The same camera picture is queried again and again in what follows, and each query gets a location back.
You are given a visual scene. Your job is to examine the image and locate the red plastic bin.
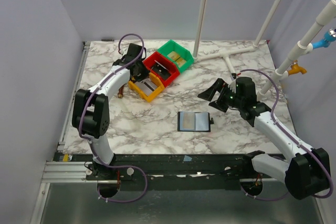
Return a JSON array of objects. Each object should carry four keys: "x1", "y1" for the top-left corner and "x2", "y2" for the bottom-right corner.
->
[{"x1": 143, "y1": 51, "x2": 180, "y2": 87}]

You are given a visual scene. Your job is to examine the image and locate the white card in yellow bin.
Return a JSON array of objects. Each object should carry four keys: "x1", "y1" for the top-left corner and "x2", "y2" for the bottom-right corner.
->
[{"x1": 138, "y1": 80, "x2": 158, "y2": 96}]

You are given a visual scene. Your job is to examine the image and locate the yellow items in green bin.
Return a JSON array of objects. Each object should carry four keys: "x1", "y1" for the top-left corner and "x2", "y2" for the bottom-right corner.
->
[{"x1": 168, "y1": 51, "x2": 186, "y2": 68}]

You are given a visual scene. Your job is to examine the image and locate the orange faucet fitting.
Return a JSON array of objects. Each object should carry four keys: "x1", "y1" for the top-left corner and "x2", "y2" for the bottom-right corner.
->
[{"x1": 287, "y1": 60, "x2": 307, "y2": 76}]

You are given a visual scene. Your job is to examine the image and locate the black leather card holder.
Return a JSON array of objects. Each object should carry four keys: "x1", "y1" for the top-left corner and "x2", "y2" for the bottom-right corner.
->
[{"x1": 177, "y1": 111, "x2": 214, "y2": 132}]

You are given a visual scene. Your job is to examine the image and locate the brown metal faucet fitting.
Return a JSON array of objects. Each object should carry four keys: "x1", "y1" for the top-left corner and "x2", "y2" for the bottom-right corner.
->
[{"x1": 118, "y1": 85, "x2": 124, "y2": 99}]

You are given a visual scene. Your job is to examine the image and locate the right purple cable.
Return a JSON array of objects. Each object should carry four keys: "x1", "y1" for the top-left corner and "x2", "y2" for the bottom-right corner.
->
[{"x1": 232, "y1": 69, "x2": 332, "y2": 200}]

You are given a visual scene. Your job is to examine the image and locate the gold credit card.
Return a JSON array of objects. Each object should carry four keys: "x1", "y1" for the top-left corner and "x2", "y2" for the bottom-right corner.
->
[{"x1": 182, "y1": 112, "x2": 195, "y2": 130}]

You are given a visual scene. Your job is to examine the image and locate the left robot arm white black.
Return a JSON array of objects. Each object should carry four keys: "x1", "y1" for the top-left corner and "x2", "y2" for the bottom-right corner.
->
[{"x1": 72, "y1": 43, "x2": 149, "y2": 179}]

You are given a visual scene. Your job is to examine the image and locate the aluminium extrusion rail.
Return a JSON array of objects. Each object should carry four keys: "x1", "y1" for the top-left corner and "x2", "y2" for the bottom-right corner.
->
[{"x1": 41, "y1": 162, "x2": 87, "y2": 183}]

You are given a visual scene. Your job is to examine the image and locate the white PVC pipe frame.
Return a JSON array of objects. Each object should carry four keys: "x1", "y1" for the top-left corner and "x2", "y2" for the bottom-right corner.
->
[{"x1": 192, "y1": 0, "x2": 335, "y2": 99}]

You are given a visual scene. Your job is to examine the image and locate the green plastic bin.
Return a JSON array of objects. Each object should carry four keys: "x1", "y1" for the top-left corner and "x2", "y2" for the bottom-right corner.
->
[{"x1": 157, "y1": 40, "x2": 194, "y2": 73}]

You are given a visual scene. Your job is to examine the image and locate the blue faucet fitting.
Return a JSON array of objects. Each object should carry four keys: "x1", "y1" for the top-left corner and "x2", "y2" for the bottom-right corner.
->
[{"x1": 312, "y1": 28, "x2": 336, "y2": 50}]

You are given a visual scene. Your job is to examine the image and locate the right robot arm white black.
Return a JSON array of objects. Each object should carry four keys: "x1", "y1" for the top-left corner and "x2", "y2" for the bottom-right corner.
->
[{"x1": 198, "y1": 77, "x2": 333, "y2": 199}]

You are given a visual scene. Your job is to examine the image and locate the black card in red bin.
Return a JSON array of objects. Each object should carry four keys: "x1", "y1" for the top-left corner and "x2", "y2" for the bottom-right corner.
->
[{"x1": 151, "y1": 61, "x2": 171, "y2": 80}]

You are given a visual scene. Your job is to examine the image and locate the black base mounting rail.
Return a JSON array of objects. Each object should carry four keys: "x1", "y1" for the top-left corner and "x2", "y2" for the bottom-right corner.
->
[{"x1": 86, "y1": 153, "x2": 289, "y2": 190}]

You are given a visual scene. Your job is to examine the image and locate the yellow plastic bin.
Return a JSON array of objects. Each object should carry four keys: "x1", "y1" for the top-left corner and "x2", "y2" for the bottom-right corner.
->
[{"x1": 128, "y1": 72, "x2": 165, "y2": 102}]

